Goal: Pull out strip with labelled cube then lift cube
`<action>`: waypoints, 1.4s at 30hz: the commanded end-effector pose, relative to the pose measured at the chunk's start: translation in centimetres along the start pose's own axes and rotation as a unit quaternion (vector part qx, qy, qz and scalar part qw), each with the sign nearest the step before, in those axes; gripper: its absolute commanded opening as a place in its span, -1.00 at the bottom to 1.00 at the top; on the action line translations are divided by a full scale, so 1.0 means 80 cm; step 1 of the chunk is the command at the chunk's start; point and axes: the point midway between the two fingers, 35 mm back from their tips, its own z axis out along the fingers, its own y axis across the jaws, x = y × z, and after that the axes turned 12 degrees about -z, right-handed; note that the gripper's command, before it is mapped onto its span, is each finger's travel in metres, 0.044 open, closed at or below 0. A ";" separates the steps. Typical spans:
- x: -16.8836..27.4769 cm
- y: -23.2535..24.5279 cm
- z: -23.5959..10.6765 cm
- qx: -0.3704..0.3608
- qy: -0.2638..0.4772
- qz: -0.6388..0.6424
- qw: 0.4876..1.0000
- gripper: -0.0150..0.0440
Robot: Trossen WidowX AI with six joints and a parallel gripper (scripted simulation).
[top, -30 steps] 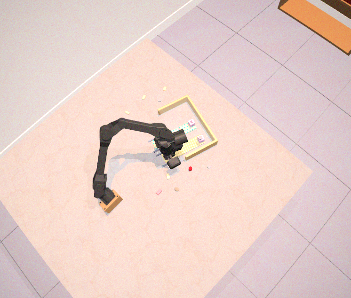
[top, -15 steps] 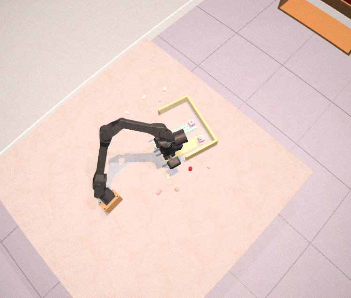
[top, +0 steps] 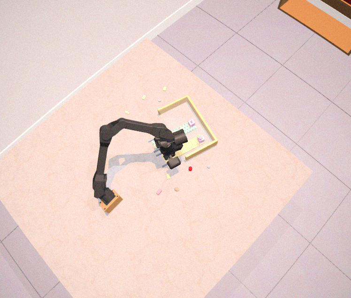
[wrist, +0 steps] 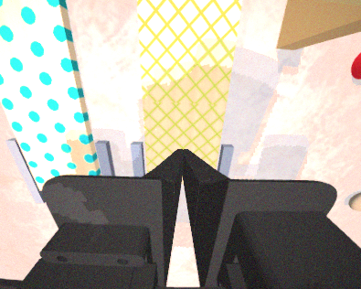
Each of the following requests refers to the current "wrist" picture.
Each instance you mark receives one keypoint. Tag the yellow crosshatched strip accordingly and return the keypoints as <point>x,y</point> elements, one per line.
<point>187,49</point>

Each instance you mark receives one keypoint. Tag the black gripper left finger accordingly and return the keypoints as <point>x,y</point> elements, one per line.
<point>151,201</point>

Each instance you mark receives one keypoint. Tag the white strip with cyan polka dots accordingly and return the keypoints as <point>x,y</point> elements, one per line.
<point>41,90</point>

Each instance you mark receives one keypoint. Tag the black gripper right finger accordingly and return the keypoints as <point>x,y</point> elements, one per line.
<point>213,200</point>

